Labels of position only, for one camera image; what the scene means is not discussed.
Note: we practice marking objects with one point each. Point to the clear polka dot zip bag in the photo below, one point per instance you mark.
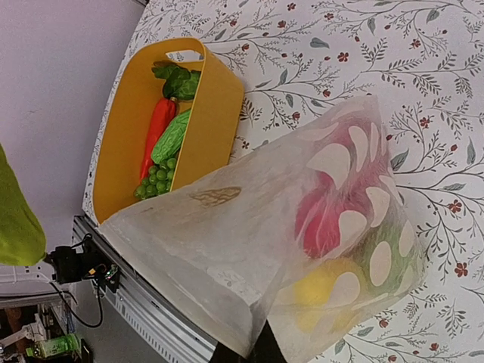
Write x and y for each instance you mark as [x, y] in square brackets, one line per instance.
[223, 249]

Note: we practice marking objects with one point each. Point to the green toy apple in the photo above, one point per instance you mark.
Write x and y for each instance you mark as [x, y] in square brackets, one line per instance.
[389, 258]

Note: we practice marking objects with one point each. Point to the green toy grapes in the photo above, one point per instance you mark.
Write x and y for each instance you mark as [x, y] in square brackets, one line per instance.
[158, 180]

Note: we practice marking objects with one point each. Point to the orange toy carrot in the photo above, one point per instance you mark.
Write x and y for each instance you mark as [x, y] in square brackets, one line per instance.
[164, 112]

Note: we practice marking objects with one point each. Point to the green toy bitter gourd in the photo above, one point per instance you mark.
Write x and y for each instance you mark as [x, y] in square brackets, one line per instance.
[171, 140]

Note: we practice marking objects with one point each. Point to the yellow plastic basket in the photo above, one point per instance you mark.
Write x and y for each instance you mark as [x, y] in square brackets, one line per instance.
[114, 171]

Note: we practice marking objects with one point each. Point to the red toy apple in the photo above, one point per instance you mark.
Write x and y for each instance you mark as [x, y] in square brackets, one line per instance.
[348, 197]

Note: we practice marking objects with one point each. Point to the aluminium front rail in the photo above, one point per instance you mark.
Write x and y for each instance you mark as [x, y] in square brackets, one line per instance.
[147, 313]

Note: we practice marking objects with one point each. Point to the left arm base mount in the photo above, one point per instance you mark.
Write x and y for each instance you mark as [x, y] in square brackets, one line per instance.
[84, 261]

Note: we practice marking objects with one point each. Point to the floral white table mat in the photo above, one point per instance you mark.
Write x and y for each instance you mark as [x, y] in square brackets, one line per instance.
[423, 60]

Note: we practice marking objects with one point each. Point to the green toy leafy vegetable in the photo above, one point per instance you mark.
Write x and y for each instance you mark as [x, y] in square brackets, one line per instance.
[180, 83]

